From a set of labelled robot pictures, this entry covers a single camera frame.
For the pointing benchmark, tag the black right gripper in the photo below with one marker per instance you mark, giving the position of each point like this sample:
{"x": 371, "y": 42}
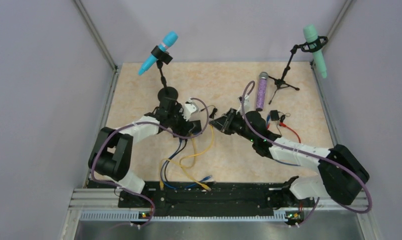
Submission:
{"x": 225, "y": 122}

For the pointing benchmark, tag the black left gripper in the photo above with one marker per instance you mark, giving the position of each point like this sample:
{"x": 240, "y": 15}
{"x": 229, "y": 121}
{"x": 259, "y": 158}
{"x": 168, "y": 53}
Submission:
{"x": 180, "y": 131}

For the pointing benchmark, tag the black network switch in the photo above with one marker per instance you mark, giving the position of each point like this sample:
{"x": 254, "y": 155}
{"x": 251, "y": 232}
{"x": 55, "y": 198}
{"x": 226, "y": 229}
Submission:
{"x": 191, "y": 128}

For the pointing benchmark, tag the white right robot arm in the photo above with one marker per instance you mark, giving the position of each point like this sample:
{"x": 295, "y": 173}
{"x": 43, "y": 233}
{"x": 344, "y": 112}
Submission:
{"x": 339, "y": 175}

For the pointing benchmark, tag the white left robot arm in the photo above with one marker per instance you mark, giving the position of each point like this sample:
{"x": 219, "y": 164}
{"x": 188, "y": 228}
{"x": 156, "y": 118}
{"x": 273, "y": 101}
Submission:
{"x": 111, "y": 154}

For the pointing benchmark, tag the black power adapter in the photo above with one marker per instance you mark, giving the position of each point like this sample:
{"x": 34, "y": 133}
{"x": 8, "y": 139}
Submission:
{"x": 274, "y": 115}

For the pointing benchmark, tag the purple glitter microphone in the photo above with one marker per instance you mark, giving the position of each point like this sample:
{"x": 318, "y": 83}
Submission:
{"x": 261, "y": 91}

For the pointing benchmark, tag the black round-base mic stand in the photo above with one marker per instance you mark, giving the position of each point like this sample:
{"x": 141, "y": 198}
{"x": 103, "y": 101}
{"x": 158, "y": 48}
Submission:
{"x": 164, "y": 79}

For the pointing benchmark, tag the cyan microphone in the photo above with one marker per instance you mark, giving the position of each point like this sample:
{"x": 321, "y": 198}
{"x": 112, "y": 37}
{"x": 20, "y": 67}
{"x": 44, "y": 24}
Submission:
{"x": 167, "y": 42}

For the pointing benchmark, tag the mint green microphone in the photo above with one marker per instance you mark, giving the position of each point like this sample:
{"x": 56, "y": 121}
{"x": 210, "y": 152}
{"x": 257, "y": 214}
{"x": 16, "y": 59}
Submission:
{"x": 315, "y": 44}

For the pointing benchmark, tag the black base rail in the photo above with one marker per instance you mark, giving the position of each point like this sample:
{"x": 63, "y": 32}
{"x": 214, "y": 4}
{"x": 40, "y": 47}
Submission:
{"x": 225, "y": 199}

